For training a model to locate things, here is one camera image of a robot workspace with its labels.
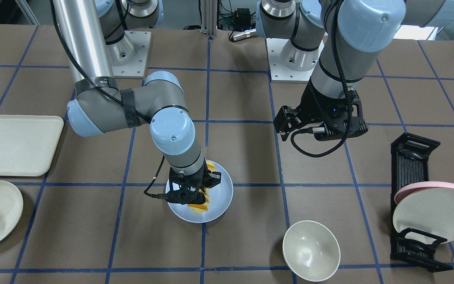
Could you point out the black dish rack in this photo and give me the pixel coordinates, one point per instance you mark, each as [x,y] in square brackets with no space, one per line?
[409,164]

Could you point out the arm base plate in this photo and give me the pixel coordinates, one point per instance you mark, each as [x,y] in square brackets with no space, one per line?
[129,56]
[288,64]

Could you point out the cream bowl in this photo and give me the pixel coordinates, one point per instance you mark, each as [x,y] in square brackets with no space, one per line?
[311,251]

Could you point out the light blue plate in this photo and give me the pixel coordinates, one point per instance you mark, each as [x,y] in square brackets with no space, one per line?
[217,202]

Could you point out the cream plate in rack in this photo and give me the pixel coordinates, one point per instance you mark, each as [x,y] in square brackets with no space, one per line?
[430,210]

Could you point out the yellow sliced bread loaf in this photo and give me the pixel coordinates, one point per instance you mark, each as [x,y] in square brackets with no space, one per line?
[201,208]

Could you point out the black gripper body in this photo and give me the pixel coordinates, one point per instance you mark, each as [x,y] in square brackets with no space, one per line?
[214,178]
[313,107]

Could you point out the cream rectangular tray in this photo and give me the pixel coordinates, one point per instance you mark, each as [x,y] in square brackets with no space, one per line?
[28,144]

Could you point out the pink plate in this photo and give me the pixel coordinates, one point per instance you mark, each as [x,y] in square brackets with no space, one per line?
[420,186]

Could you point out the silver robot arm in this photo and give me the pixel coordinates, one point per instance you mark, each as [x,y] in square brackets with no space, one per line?
[93,35]
[347,36]

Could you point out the aluminium frame post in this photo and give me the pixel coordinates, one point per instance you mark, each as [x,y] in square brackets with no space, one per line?
[209,17]

